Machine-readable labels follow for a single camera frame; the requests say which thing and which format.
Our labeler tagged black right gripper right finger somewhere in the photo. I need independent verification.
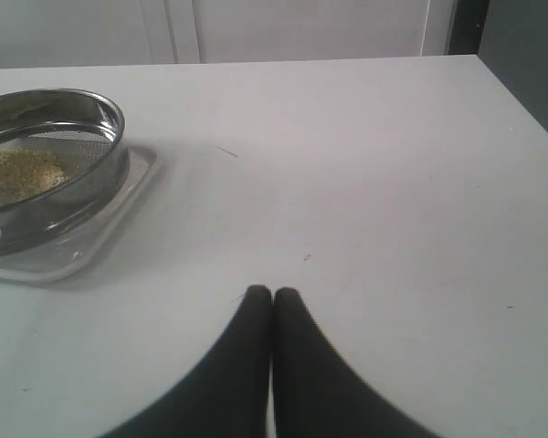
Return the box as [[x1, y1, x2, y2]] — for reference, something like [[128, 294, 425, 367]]
[[272, 287, 435, 438]]

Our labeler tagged yellow grain powder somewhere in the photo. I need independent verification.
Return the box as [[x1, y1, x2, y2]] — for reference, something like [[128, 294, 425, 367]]
[[0, 149, 81, 207]]

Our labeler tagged round steel sieve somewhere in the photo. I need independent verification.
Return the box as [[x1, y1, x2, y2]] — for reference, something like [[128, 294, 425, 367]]
[[0, 89, 130, 256]]

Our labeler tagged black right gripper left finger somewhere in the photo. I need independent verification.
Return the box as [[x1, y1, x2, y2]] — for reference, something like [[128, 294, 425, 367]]
[[106, 286, 273, 437]]

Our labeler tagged white plastic tray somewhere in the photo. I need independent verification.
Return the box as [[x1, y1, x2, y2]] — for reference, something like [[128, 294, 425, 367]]
[[0, 146, 163, 284]]

